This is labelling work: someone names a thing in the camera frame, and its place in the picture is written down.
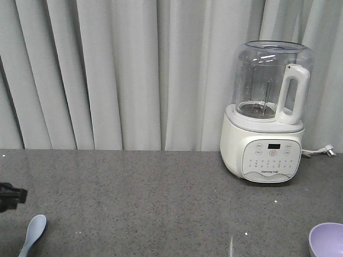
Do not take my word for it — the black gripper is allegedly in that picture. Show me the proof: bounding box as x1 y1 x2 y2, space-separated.
1 182 27 213

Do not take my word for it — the light blue plastic spoon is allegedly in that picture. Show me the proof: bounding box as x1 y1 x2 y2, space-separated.
18 214 47 257

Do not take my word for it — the white blender with clear jar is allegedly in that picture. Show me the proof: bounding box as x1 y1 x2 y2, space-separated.
220 40 315 183

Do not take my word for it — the white pleated curtain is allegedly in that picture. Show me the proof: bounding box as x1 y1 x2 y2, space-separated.
1 1 342 152

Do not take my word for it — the purple plastic bowl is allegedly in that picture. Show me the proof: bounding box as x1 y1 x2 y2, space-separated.
309 222 342 256

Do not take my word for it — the white power cord with plug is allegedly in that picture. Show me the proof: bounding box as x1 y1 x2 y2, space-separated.
301 144 337 158

